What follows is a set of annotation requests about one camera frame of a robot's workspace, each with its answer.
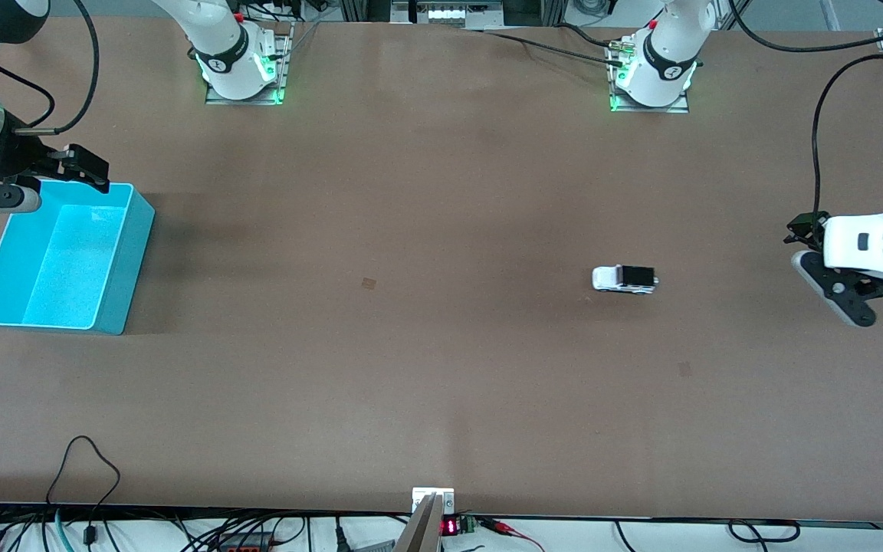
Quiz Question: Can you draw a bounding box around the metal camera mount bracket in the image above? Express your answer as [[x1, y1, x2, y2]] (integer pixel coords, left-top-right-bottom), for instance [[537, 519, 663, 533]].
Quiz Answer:
[[394, 488, 455, 552]]

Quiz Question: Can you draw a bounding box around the thin black looped cable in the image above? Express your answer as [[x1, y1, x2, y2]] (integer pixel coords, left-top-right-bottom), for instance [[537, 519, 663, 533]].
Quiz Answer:
[[46, 435, 122, 547]]

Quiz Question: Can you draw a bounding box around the tangled black cable bundle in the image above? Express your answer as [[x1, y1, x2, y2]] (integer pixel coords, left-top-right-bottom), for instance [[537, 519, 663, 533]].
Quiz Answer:
[[0, 506, 350, 552]]

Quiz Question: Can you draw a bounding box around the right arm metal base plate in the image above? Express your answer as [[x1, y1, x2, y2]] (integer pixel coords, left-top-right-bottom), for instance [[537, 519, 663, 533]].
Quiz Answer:
[[205, 21, 293, 106]]

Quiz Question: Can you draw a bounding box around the black coiled cable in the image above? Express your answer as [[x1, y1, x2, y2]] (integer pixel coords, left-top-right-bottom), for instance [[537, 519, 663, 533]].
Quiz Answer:
[[728, 519, 802, 544]]

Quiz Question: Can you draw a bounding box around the aluminium frame rack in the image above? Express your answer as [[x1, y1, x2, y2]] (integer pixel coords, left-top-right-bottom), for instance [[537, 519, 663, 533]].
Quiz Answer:
[[340, 0, 566, 28]]

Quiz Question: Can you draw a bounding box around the white jeep toy black roof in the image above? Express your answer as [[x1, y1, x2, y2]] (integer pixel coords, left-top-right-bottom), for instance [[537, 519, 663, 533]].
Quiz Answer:
[[592, 265, 659, 295]]

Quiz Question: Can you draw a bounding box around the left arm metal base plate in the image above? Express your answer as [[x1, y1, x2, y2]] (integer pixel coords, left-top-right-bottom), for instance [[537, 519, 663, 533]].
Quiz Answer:
[[606, 38, 691, 114]]

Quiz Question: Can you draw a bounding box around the red clip lead wire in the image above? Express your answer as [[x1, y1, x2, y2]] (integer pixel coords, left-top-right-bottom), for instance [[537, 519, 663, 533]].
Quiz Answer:
[[478, 518, 547, 552]]

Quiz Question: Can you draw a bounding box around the teal plastic bin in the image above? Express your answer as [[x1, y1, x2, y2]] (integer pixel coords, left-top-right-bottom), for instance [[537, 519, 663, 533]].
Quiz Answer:
[[0, 182, 156, 336]]

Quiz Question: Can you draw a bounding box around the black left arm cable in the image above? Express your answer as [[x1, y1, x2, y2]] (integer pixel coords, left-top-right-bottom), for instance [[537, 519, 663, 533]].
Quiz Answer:
[[729, 0, 883, 223]]

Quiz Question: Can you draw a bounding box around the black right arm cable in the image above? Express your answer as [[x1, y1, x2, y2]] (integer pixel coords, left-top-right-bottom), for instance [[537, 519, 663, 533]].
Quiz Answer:
[[0, 0, 100, 136]]

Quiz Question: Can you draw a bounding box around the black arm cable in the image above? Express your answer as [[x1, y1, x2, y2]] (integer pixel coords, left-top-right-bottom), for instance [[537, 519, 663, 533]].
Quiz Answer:
[[0, 0, 100, 136], [729, 0, 883, 223]]

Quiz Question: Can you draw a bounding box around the black cable across table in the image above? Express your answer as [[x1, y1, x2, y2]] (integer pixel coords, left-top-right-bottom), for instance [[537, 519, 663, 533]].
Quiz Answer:
[[453, 23, 630, 70]]

